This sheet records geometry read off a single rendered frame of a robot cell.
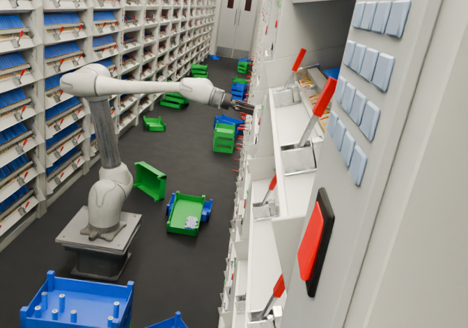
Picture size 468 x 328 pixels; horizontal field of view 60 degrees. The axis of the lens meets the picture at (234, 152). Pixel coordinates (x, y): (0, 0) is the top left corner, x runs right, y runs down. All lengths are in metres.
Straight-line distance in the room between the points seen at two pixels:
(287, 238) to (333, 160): 0.07
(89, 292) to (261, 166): 0.96
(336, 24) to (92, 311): 1.20
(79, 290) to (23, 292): 0.72
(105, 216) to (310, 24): 1.62
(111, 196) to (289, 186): 1.82
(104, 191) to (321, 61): 1.54
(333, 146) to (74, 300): 1.48
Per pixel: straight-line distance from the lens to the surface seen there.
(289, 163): 0.38
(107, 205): 2.14
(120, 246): 2.17
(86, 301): 1.59
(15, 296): 2.29
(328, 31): 0.80
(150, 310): 2.15
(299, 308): 0.18
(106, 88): 1.98
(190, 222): 2.68
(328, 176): 0.16
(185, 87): 1.88
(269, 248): 0.63
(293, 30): 0.79
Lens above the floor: 1.45
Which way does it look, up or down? 20 degrees down
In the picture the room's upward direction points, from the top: 9 degrees clockwise
